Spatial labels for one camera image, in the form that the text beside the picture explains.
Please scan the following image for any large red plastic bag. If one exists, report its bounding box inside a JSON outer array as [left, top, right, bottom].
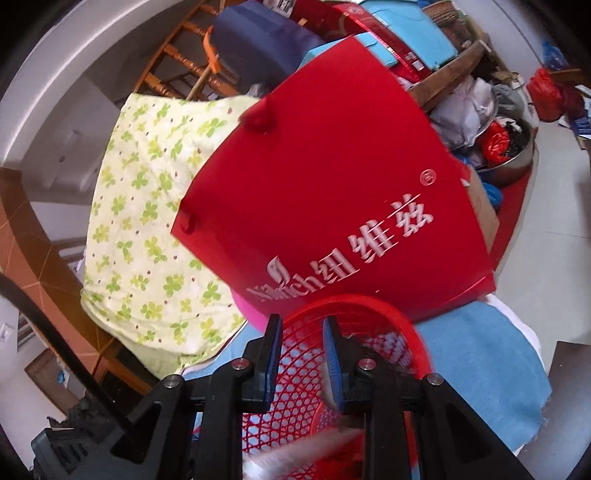
[[526, 67, 587, 123]]

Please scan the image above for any white cloth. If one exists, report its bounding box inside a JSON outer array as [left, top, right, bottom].
[[480, 293, 548, 361]]

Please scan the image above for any orange plastic piece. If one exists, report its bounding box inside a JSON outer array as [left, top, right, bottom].
[[202, 28, 220, 75]]

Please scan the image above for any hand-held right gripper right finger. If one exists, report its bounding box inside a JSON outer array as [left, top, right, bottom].
[[322, 316, 533, 480]]

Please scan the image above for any dark brown cabinet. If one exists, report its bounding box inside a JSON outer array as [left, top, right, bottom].
[[547, 342, 591, 416]]

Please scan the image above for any wooden spindle chair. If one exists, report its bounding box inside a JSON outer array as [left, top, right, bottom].
[[134, 0, 250, 100]]

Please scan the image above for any red plastic mesh basket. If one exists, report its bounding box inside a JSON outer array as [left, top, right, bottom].
[[191, 294, 435, 480]]

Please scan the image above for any light blue cloth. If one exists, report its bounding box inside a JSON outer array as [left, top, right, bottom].
[[178, 302, 552, 462]]

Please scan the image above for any cardboard box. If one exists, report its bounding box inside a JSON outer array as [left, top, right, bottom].
[[462, 164, 502, 257]]

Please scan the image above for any wooden bench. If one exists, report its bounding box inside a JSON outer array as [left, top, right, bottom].
[[406, 28, 495, 112]]

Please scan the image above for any red carton box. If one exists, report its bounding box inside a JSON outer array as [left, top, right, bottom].
[[332, 2, 435, 88]]

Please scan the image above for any metal basin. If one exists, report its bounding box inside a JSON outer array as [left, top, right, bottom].
[[462, 83, 541, 174]]

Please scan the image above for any blue plastic bag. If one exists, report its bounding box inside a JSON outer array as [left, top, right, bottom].
[[542, 41, 566, 70], [482, 182, 504, 210]]

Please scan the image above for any red paper bag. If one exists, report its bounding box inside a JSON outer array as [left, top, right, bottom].
[[171, 34, 497, 324]]

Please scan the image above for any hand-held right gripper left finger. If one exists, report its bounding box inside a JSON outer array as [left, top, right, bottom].
[[111, 314, 283, 480]]

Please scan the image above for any small red plastic bag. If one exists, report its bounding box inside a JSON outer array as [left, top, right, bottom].
[[480, 120, 513, 164]]

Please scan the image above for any green clover print blanket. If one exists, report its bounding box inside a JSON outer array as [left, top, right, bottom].
[[81, 92, 262, 379]]

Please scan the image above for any white clothing pile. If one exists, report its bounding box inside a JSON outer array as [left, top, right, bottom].
[[429, 76, 499, 148]]

